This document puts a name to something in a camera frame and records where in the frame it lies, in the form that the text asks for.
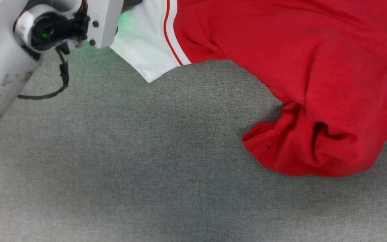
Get red jersey with white sleeves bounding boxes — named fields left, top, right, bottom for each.
left=110, top=0, right=387, bottom=177

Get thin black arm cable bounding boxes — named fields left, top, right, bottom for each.
left=18, top=47, right=70, bottom=100

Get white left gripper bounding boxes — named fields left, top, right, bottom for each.
left=86, top=0, right=124, bottom=48

